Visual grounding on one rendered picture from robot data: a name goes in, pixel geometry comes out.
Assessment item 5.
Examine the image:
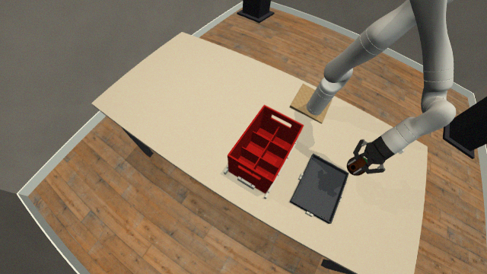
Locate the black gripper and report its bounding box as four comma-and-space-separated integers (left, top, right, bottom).
347, 136, 395, 175

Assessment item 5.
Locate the brown bottle with green label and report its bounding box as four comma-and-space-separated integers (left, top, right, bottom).
347, 157, 368, 176

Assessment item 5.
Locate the red crate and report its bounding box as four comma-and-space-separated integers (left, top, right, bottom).
228, 105, 304, 194

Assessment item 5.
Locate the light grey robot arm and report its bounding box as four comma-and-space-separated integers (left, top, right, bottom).
307, 0, 456, 154

